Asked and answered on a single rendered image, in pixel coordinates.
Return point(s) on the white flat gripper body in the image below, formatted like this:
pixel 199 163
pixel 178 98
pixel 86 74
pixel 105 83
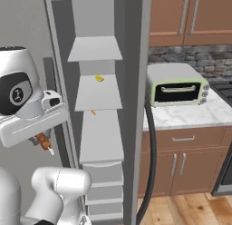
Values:
pixel 33 125

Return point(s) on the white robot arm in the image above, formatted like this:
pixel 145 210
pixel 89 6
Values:
pixel 59 184

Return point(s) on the brown kebab skewer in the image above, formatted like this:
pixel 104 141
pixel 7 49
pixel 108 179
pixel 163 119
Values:
pixel 43 141

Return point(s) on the small orange food piece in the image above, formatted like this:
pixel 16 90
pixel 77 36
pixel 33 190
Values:
pixel 93 112

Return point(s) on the grey freezer compartment with shelves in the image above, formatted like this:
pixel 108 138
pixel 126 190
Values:
pixel 99 134

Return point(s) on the white freezer drawer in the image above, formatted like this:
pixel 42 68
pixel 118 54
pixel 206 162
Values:
pixel 105 210
pixel 102 174
pixel 104 193

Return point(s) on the small yellow food piece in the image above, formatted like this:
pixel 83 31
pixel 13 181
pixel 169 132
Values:
pixel 99 78

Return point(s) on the grey fridge door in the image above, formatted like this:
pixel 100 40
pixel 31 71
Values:
pixel 24 23

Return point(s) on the grey freezer door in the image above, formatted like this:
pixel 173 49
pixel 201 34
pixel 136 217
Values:
pixel 136 68

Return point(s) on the brown base cupboard door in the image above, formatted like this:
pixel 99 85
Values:
pixel 158 174
pixel 202 171

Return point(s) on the pale green toaster oven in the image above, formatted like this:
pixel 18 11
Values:
pixel 175 76

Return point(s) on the brown drawer front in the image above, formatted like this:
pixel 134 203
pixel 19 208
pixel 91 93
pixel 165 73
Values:
pixel 205 138

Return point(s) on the black hob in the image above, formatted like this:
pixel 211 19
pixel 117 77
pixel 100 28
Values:
pixel 223 89

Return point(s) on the dark oven with steel front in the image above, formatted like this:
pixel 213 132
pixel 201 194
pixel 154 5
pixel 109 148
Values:
pixel 225 177

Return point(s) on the brown wall cupboard door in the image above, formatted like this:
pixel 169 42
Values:
pixel 164 14
pixel 214 14

